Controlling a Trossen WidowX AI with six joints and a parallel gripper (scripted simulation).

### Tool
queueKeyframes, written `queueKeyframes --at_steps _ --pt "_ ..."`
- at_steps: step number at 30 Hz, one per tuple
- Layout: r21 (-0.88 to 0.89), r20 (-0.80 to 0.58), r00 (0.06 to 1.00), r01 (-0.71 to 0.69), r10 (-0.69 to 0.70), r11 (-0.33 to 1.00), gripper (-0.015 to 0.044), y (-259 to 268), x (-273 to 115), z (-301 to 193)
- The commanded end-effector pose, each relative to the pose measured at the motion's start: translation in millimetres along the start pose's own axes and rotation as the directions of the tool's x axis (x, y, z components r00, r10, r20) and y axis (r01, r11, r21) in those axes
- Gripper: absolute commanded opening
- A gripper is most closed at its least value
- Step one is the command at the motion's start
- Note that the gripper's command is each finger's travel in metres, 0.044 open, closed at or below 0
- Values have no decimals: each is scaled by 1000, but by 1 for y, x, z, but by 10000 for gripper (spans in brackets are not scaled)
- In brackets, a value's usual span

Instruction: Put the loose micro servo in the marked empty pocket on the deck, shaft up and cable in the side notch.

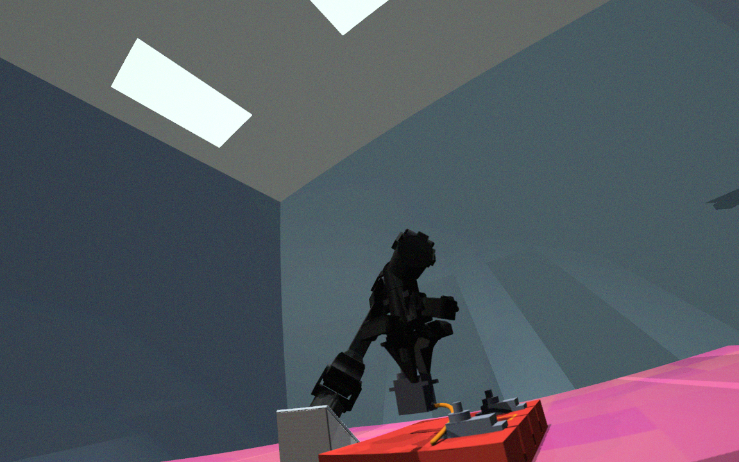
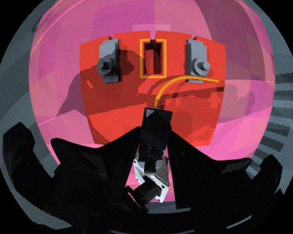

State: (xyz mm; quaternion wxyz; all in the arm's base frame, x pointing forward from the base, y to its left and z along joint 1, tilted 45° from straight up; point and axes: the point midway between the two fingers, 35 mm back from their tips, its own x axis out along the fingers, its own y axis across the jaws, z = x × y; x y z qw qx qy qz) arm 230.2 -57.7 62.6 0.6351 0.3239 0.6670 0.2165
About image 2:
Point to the red flat deck panel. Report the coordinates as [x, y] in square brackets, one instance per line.
[122, 76]

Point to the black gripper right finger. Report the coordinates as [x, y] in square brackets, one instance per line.
[194, 172]

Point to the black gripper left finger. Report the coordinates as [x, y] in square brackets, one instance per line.
[110, 163]

